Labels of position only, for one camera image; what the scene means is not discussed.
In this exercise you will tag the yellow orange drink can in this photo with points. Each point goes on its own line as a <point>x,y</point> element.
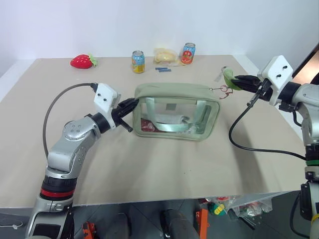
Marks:
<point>138,63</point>

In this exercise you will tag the red tomato drink can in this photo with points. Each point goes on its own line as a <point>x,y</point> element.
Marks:
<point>188,54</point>

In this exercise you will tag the blue strip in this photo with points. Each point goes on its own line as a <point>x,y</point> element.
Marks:
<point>165,70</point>
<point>161,68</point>

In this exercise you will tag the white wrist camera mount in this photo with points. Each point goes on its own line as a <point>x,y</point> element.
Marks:
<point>276,69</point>
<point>106,95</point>

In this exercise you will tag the green yellow red toy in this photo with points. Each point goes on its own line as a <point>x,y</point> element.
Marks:
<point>219,206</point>

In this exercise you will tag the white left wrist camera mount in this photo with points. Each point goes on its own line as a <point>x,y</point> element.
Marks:
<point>106,95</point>

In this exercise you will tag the dark rounded shape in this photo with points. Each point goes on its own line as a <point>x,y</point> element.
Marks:
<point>178,225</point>

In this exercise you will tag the green pouch with clear window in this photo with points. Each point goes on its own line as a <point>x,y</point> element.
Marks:
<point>174,90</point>

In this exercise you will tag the metal ruler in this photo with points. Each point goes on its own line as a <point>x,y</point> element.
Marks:
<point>220,74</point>

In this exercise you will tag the orange clamp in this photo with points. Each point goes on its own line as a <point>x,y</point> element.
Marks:
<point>89,230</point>
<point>203,220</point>

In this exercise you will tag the clear plastic packet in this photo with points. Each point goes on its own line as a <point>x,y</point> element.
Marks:
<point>169,118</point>

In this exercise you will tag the red strawberry plush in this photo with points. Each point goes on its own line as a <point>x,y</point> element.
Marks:
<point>81,61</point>

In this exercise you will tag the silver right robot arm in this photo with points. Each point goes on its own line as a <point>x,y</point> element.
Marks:
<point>309,119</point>

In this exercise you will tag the clear bag of yellow food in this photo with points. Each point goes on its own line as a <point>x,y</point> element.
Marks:
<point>164,56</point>

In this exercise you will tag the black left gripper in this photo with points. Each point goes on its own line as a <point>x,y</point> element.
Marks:
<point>119,112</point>

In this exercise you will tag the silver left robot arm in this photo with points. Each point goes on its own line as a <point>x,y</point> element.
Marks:
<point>74,142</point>

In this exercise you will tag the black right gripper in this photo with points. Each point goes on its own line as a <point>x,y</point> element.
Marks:
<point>264,88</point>

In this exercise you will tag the clear plastic bag of items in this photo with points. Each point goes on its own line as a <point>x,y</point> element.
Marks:
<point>249,207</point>

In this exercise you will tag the red packet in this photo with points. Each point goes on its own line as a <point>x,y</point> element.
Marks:
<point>147,125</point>

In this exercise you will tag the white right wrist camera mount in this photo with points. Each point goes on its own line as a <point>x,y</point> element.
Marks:
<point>276,69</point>

